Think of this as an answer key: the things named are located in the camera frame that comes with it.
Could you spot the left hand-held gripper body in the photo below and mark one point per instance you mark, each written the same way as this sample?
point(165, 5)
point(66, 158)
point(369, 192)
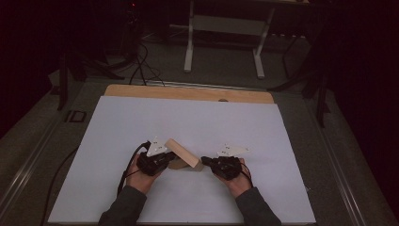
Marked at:
point(155, 157)

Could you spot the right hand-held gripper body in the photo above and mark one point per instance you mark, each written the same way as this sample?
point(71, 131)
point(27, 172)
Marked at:
point(227, 164)

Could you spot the wooden block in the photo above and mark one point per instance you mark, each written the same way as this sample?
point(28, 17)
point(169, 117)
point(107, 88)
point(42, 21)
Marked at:
point(183, 153)

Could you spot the person's right hand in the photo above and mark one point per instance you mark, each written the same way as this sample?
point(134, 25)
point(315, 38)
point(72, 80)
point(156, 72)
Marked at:
point(236, 185)

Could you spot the person's left hand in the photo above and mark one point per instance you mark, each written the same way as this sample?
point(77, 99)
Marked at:
point(141, 180)

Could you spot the white paper sheet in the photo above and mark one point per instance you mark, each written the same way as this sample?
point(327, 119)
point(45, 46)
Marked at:
point(188, 122)

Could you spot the wooden board table edge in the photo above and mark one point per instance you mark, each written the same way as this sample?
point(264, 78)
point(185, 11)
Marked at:
point(188, 93)

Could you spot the black floor box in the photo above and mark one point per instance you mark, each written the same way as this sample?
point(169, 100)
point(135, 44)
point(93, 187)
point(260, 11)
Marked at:
point(75, 116)

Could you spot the black metal stand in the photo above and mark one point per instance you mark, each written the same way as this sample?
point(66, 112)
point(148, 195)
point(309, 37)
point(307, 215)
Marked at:
point(64, 84)
point(320, 94)

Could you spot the dark equipment stand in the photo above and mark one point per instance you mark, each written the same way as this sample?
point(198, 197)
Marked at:
point(131, 28)

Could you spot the white metal stand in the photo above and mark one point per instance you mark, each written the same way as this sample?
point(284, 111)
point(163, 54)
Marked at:
point(224, 26)

